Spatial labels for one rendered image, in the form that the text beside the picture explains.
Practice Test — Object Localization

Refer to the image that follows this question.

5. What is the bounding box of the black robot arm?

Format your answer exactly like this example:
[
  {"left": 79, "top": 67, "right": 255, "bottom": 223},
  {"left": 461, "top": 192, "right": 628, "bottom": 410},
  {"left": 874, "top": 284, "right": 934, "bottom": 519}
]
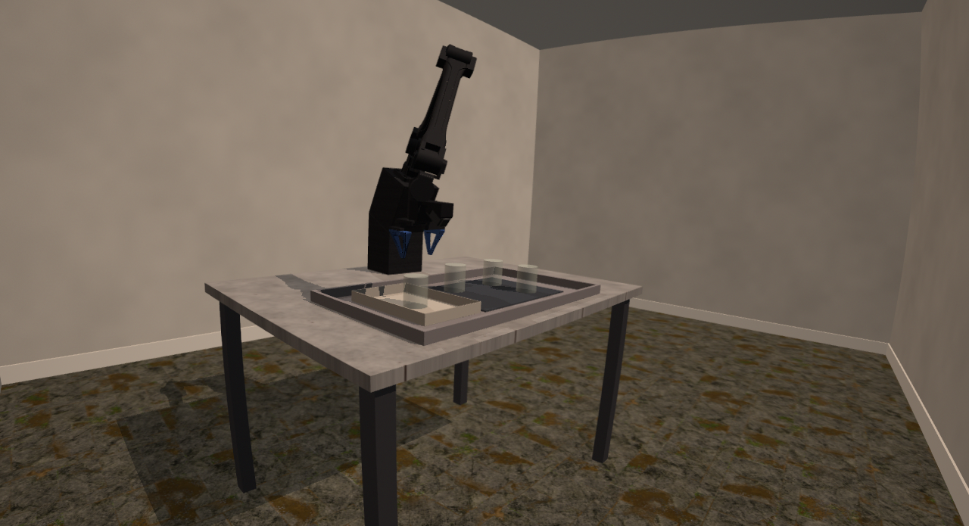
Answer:
[{"left": 393, "top": 44, "right": 477, "bottom": 227}]

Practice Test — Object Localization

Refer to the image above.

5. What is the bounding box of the beige shallow tray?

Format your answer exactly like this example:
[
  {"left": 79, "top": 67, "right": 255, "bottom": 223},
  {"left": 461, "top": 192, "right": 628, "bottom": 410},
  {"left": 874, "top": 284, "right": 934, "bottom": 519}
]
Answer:
[{"left": 351, "top": 283, "right": 481, "bottom": 326}]

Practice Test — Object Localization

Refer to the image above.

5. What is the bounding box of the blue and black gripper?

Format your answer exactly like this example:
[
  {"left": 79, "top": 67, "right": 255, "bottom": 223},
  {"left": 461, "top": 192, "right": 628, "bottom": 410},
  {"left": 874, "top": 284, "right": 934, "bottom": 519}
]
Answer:
[{"left": 389, "top": 198, "right": 445, "bottom": 259}]

